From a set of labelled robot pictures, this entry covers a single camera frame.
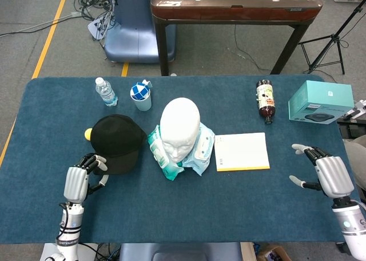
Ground light blue wet wipes pack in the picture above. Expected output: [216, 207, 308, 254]
[181, 122, 216, 176]

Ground open cardboard box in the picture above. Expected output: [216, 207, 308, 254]
[256, 243, 292, 261]

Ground white black device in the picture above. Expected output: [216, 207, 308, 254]
[341, 99, 366, 121]

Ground light blue plastic cup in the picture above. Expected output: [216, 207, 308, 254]
[130, 86, 152, 112]

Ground white mannequin head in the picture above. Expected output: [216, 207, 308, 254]
[159, 97, 201, 163]

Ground teal product box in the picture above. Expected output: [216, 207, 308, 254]
[288, 80, 355, 125]

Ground dark brown drink bottle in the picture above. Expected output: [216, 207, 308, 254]
[256, 80, 276, 125]

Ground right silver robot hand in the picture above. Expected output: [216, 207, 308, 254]
[289, 143, 355, 199]

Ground white notebook with yellow edge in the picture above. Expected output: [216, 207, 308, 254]
[214, 132, 271, 172]

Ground black baseball cap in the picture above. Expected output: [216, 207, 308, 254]
[90, 113, 147, 175]

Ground blue cables under table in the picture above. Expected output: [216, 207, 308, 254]
[96, 243, 121, 261]

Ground black tripod stand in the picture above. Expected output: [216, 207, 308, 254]
[298, 0, 366, 75]

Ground brown mahjong table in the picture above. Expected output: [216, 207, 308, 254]
[150, 0, 324, 77]

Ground clear plastic water bottle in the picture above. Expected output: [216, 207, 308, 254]
[94, 77, 118, 107]

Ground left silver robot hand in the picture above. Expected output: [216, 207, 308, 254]
[63, 153, 110, 204]

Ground blue grey robot torso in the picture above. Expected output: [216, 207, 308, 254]
[118, 242, 242, 261]

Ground green wet wipes pack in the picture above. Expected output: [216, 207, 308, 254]
[147, 125, 185, 181]

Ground white power strip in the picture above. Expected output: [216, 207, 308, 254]
[87, 16, 115, 40]

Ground tangled floor cable bundle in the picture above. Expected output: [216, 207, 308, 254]
[73, 0, 118, 49]

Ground white floor cable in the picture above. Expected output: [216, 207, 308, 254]
[0, 11, 83, 38]

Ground grey chair seat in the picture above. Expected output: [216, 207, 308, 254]
[342, 135, 366, 187]

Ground blue carpet table cover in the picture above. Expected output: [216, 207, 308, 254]
[0, 75, 366, 244]

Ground blue white snake puzzle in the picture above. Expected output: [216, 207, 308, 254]
[130, 79, 153, 100]

